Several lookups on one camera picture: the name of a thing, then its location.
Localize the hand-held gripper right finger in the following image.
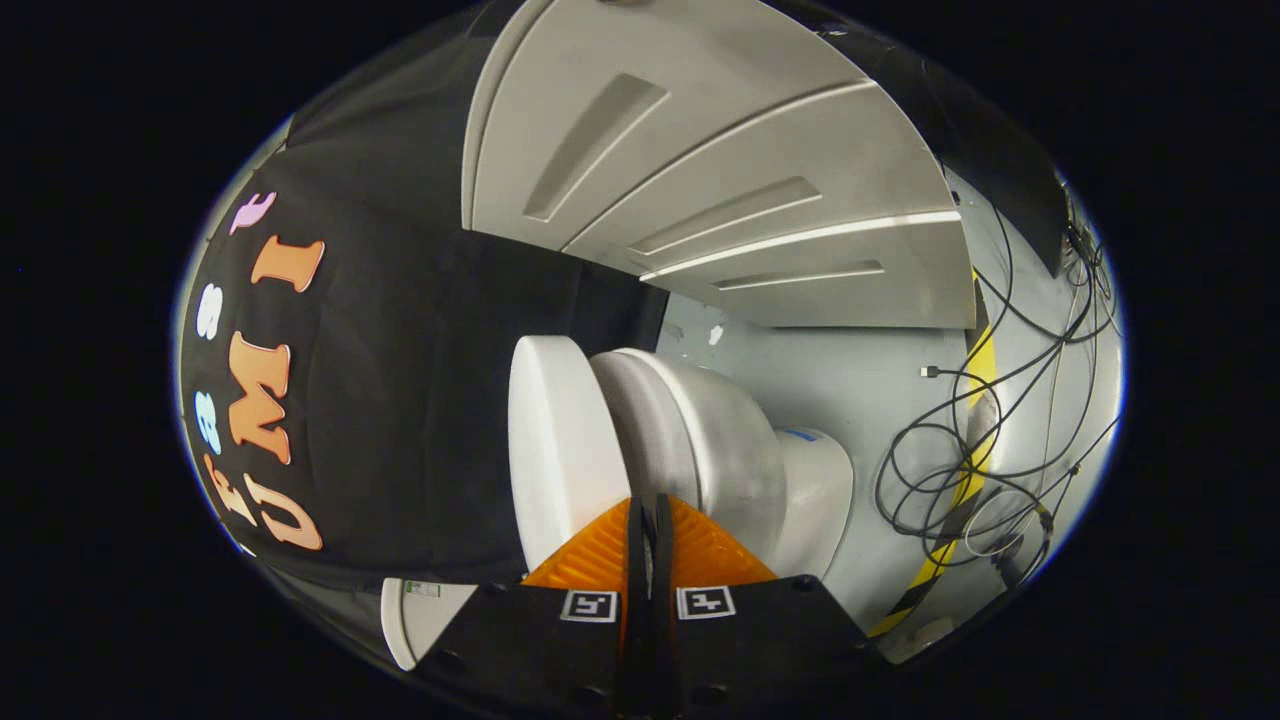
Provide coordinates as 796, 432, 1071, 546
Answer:
650, 494, 885, 720

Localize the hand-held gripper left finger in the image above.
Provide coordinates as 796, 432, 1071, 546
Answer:
413, 496, 653, 720

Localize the white toilet tank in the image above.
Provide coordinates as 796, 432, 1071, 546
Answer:
380, 577, 479, 672

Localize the black backdrop cloth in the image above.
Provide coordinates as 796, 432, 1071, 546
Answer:
178, 0, 1073, 593

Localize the yellow black floor tape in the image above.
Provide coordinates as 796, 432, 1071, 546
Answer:
868, 270, 1001, 639

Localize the white drawer cabinet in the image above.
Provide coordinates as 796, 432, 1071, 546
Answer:
462, 0, 978, 331

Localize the tangle of black cables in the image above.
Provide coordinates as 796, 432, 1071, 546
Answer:
875, 170, 1121, 586

